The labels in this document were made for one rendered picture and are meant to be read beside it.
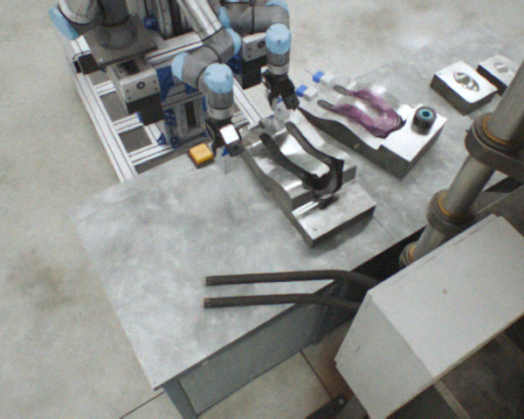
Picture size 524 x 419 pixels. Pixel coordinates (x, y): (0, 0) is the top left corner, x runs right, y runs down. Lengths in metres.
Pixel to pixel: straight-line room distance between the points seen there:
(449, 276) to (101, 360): 1.80
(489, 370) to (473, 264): 0.75
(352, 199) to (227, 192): 0.43
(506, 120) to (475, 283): 0.28
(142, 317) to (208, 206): 0.43
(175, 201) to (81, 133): 1.50
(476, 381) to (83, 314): 1.71
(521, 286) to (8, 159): 2.77
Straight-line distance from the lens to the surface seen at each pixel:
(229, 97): 1.38
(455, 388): 1.55
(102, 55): 1.89
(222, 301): 1.46
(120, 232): 1.67
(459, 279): 0.86
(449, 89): 2.11
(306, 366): 2.28
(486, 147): 0.96
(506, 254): 0.92
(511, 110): 0.92
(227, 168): 1.59
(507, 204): 1.22
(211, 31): 1.47
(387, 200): 1.74
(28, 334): 2.53
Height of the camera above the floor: 2.19
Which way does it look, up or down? 57 degrees down
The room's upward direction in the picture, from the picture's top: 2 degrees clockwise
